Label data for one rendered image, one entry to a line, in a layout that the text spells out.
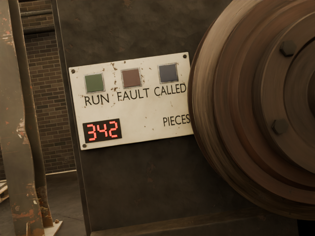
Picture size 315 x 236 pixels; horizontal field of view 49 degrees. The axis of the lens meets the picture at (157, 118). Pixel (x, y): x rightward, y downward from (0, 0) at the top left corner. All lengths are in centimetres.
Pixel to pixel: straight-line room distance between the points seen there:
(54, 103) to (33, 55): 100
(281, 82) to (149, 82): 30
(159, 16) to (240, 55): 25
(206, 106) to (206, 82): 4
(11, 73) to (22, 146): 66
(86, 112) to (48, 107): 619
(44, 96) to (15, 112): 364
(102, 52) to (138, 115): 16
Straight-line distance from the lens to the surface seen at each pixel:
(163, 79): 75
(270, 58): 57
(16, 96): 334
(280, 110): 58
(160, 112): 75
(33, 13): 668
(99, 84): 75
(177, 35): 79
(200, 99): 63
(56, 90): 691
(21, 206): 347
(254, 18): 65
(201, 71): 63
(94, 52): 78
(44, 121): 697
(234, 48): 63
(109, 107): 75
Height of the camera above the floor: 115
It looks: 3 degrees down
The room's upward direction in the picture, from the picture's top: 8 degrees counter-clockwise
